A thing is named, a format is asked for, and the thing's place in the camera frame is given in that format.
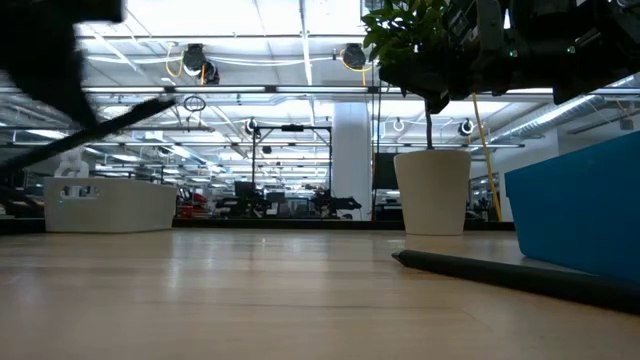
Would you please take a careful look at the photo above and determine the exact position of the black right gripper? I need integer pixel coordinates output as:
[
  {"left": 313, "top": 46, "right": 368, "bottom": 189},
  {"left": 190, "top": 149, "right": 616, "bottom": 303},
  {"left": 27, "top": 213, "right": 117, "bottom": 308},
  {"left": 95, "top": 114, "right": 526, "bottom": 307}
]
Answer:
[{"left": 379, "top": 0, "right": 596, "bottom": 115}]

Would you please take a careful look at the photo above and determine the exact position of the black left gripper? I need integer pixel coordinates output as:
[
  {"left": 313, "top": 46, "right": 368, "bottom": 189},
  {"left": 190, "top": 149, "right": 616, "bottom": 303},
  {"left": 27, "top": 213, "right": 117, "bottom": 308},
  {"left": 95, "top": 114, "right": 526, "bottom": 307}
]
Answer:
[{"left": 0, "top": 0, "right": 124, "bottom": 127}]

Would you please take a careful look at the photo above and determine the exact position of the white plastic bin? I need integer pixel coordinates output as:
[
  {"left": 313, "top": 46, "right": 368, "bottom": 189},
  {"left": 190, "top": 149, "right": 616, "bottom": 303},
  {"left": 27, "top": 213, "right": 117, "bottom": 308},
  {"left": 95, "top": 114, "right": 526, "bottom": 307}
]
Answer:
[{"left": 43, "top": 176, "right": 178, "bottom": 234}]

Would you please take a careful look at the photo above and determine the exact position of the blue plastic bin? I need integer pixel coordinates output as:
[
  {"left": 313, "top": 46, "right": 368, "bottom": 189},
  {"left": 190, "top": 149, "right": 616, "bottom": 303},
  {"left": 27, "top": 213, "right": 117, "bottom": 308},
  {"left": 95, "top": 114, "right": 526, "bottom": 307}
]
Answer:
[{"left": 503, "top": 130, "right": 640, "bottom": 284}]

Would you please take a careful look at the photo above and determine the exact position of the green leafy plant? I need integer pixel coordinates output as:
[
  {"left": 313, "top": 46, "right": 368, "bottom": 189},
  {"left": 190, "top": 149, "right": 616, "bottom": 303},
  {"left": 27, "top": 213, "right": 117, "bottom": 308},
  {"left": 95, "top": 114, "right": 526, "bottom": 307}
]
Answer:
[{"left": 360, "top": 0, "right": 451, "bottom": 151}]

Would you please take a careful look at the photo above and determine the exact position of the black computer monitor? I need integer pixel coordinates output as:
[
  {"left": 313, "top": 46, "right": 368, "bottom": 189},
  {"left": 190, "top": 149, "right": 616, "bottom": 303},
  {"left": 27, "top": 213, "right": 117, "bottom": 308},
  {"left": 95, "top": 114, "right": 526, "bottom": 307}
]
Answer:
[{"left": 372, "top": 152, "right": 400, "bottom": 191}]

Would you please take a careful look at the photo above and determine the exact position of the white plant pot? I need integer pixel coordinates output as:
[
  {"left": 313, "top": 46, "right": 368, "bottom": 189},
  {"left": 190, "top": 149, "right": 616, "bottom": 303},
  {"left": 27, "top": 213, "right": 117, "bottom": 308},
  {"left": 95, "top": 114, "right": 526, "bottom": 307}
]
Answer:
[{"left": 393, "top": 148, "right": 473, "bottom": 237}]

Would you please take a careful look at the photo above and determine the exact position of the yellow hanging cable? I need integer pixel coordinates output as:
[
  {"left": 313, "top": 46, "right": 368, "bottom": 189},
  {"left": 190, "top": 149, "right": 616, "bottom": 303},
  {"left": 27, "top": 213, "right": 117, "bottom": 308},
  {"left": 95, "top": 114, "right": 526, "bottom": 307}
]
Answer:
[{"left": 469, "top": 91, "right": 503, "bottom": 223}]

